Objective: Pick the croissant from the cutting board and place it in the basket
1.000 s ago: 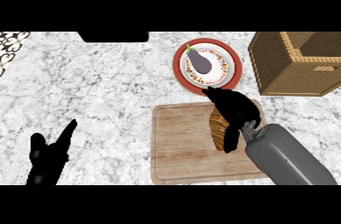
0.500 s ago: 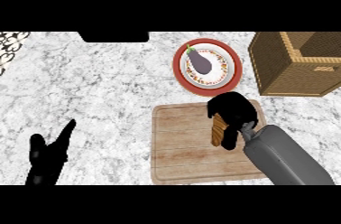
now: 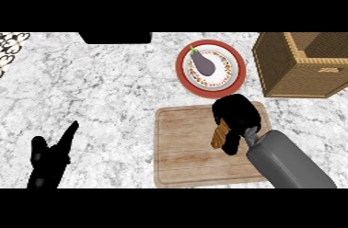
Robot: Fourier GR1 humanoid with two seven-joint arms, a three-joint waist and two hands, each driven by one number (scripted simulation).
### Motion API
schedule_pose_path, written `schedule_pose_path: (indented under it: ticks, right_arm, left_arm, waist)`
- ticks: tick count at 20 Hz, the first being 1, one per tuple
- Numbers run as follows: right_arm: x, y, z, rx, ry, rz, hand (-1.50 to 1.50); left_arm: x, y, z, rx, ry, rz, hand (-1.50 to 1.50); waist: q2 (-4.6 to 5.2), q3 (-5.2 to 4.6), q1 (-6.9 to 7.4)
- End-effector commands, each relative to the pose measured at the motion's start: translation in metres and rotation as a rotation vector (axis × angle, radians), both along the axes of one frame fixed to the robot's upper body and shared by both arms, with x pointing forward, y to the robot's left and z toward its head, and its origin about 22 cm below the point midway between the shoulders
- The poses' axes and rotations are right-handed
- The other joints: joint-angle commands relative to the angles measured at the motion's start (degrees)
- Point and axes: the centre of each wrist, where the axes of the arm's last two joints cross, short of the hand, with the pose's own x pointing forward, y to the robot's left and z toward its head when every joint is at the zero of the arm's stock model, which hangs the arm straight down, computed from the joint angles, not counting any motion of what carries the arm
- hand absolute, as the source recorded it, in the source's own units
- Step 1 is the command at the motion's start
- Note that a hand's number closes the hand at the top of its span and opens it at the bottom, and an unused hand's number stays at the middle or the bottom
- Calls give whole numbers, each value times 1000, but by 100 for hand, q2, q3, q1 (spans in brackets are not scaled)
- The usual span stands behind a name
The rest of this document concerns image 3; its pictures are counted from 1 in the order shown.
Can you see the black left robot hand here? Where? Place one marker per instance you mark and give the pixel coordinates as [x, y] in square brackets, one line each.
[48, 164]

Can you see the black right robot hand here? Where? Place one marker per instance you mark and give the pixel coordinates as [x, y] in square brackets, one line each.
[236, 115]

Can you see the brown croissant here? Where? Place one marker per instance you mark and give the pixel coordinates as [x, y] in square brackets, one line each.
[220, 136]

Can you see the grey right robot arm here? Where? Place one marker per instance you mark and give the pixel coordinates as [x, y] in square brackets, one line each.
[288, 162]

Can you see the wooden cutting board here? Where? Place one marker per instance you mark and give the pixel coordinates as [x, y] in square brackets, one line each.
[193, 152]

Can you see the brown wicker basket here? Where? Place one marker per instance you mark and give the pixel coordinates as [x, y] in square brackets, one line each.
[301, 64]

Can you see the red rimmed patterned plate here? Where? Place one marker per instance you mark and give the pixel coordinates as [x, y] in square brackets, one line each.
[211, 69]

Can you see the purple eggplant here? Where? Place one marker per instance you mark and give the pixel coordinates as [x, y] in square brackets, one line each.
[202, 62]

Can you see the black appliance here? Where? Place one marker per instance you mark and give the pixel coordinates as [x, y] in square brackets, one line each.
[117, 37]

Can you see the black and white patterned mat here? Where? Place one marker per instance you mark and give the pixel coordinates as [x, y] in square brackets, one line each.
[9, 47]

